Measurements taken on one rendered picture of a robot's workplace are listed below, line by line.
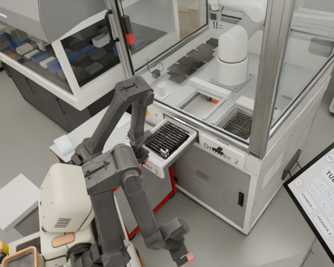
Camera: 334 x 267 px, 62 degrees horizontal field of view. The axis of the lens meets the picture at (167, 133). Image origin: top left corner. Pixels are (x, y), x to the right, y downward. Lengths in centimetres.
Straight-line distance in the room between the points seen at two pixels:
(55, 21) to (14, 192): 108
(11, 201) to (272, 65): 160
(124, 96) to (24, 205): 110
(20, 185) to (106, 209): 130
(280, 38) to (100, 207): 81
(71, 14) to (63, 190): 130
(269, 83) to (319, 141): 190
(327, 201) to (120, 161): 91
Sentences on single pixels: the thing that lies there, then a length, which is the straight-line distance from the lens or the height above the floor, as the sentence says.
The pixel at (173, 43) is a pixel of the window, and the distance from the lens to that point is 144.
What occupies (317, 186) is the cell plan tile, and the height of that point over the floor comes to 106.
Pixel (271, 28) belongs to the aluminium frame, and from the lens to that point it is 110.
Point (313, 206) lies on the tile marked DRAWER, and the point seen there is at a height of 101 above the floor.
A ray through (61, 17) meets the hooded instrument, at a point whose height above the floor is 148.
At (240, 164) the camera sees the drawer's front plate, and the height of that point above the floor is 86.
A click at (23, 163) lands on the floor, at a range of 331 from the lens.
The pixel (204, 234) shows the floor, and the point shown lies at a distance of 231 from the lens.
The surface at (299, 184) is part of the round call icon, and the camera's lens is 137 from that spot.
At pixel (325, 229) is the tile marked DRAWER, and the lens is 131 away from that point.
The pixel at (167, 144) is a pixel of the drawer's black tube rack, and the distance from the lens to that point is 165.
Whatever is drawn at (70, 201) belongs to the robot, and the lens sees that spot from 95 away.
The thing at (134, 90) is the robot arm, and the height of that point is 153.
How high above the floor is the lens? 210
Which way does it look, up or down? 45 degrees down
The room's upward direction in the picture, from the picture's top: 10 degrees counter-clockwise
